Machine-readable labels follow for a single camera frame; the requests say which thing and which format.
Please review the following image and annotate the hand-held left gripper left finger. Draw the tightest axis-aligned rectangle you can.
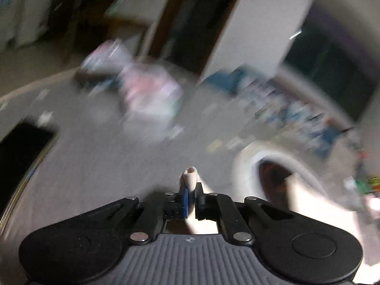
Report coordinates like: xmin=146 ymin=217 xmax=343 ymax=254
xmin=80 ymin=188 xmax=190 ymax=244

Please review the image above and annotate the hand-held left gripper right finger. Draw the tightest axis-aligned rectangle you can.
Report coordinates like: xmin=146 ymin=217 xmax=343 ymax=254
xmin=194 ymin=182 xmax=300 ymax=244

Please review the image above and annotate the cream sweater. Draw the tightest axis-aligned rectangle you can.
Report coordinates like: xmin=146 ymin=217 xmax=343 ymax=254
xmin=178 ymin=166 xmax=380 ymax=285

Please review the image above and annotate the round built-in hotplate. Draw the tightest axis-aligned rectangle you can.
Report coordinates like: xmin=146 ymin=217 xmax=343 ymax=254
xmin=233 ymin=144 xmax=330 ymax=214

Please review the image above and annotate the pink tissue pack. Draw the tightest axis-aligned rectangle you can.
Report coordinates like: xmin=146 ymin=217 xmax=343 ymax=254
xmin=119 ymin=64 xmax=183 ymax=122

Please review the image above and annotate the blue sofa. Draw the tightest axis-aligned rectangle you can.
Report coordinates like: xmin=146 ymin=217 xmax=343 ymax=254
xmin=202 ymin=65 xmax=357 ymax=161

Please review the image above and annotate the pale plastic bag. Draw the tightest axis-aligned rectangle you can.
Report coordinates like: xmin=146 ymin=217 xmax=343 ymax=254
xmin=81 ymin=39 xmax=133 ymax=76

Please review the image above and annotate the black flat object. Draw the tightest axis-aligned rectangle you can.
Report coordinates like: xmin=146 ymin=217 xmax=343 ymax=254
xmin=0 ymin=118 xmax=58 ymax=217

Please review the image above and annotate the dark window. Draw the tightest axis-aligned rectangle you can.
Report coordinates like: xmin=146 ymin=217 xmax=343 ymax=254
xmin=283 ymin=3 xmax=380 ymax=122

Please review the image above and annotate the brown wooden door frame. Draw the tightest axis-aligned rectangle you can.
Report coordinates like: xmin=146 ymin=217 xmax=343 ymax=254
xmin=153 ymin=0 xmax=247 ymax=75

